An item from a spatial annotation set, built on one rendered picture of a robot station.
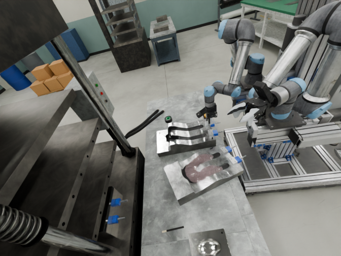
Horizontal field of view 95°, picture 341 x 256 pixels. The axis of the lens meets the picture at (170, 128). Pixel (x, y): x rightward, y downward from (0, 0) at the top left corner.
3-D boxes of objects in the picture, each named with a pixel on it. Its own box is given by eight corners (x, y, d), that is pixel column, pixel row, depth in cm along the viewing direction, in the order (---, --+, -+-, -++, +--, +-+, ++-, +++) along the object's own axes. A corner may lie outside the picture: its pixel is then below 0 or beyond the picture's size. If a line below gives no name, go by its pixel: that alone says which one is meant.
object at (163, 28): (174, 41, 590) (169, 11, 526) (180, 61, 455) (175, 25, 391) (157, 45, 597) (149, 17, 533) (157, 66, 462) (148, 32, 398)
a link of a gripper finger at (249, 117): (246, 133, 61) (259, 120, 64) (247, 121, 57) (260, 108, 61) (239, 130, 63) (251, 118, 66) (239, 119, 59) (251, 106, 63)
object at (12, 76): (35, 81, 609) (14, 58, 548) (26, 89, 567) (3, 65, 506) (22, 84, 615) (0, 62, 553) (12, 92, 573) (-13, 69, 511)
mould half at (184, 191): (221, 148, 130) (221, 139, 122) (242, 173, 112) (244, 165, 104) (166, 174, 124) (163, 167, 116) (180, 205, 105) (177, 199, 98)
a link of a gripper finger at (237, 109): (228, 123, 68) (248, 116, 68) (227, 112, 64) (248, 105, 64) (225, 119, 71) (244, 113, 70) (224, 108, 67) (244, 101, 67)
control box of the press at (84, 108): (149, 163, 231) (96, 69, 128) (149, 183, 210) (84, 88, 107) (135, 166, 233) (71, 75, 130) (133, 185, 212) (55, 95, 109)
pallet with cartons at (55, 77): (84, 76, 531) (69, 54, 479) (79, 88, 472) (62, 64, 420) (50, 87, 530) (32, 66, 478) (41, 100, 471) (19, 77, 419)
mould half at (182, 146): (208, 125, 151) (207, 114, 142) (215, 146, 133) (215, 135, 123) (158, 135, 155) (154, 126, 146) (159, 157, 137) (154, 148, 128)
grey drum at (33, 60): (51, 72, 642) (34, 50, 581) (55, 75, 607) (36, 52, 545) (36, 79, 619) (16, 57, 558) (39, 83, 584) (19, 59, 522)
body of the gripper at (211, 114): (217, 118, 129) (217, 106, 120) (206, 120, 129) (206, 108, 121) (214, 112, 134) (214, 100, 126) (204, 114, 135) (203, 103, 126)
